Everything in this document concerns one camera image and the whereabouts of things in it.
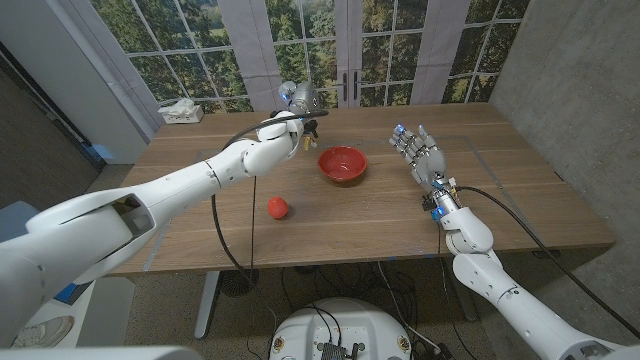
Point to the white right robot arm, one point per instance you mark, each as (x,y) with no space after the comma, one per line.
(500,290)

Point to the black table bracket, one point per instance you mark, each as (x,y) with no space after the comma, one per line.
(547,254)

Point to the dark grey table leg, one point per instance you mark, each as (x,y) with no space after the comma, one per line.
(462,295)

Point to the light blue tape piece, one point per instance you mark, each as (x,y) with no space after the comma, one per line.
(101,151)

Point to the white table leg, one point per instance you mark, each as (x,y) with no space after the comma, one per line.
(205,310)

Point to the round black floor fan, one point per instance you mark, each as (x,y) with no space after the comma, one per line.
(239,282)

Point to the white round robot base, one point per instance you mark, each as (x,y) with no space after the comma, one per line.
(350,320)

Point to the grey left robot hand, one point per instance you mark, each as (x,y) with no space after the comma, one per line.
(302,97)

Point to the red bowl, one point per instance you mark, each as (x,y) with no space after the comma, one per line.
(342,162)

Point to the white tissue box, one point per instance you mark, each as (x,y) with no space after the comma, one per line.
(182,114)

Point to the red tomato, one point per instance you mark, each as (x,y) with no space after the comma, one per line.
(278,207)

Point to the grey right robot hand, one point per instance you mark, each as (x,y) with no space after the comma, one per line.
(427,160)

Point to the blue grey seat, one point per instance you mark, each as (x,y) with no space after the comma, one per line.
(12,220)

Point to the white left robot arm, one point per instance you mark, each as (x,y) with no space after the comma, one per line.
(150,200)

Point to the printed window backdrop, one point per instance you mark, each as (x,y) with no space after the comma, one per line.
(300,50)

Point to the blue black foot pedal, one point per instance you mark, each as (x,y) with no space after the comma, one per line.
(72,294)

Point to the white sneaker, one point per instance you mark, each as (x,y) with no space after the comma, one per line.
(45,332)

